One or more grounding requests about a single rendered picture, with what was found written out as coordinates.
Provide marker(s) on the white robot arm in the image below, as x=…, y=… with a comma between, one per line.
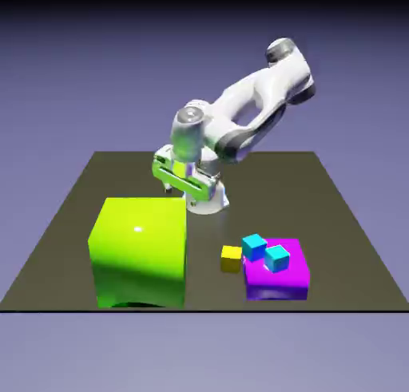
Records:
x=274, y=79

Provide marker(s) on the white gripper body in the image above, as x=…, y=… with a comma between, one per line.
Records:
x=182, y=180

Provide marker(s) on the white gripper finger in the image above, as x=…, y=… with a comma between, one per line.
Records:
x=167, y=187
x=193, y=203

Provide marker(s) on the large magenta box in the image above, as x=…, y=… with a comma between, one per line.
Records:
x=287, y=277

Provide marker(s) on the large lime green box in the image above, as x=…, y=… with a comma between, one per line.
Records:
x=140, y=248

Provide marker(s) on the small yellow cube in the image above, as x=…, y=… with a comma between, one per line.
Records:
x=231, y=258

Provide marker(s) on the small cyan cube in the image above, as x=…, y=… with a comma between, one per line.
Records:
x=277, y=258
x=254, y=245

